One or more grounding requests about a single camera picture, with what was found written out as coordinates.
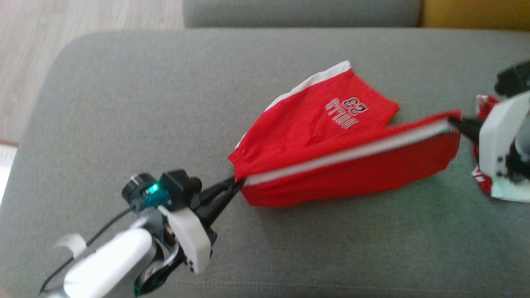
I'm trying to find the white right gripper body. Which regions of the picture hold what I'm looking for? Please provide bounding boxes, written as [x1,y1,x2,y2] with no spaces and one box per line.
[478,91,530,185]

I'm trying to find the yellow sofa back cushion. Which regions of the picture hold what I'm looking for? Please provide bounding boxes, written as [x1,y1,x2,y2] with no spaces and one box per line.
[422,0,530,32]

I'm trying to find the red basketball jersey number 23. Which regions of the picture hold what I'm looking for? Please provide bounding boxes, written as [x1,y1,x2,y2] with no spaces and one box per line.
[472,94,530,203]

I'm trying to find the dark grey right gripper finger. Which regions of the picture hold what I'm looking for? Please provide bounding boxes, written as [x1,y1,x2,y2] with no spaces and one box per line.
[447,117,481,131]
[455,125,481,144]

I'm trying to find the grey sofa back cushion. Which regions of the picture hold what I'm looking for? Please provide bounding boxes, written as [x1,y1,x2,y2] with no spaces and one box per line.
[183,0,423,28]

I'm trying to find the grey fabric sofa seat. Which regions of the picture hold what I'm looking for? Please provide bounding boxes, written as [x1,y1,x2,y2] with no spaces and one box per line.
[0,28,530,298]

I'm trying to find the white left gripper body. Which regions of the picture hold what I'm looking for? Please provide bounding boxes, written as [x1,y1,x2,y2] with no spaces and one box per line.
[159,206,212,274]

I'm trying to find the red basketball shorts white trim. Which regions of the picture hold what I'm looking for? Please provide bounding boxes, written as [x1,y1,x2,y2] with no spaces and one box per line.
[228,61,462,207]

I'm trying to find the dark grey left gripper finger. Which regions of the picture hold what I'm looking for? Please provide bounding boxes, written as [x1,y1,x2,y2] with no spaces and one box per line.
[198,177,241,206]
[204,181,246,226]

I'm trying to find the black cable teal connector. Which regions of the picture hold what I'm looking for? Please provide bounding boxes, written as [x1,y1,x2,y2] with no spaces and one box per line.
[39,192,173,295]

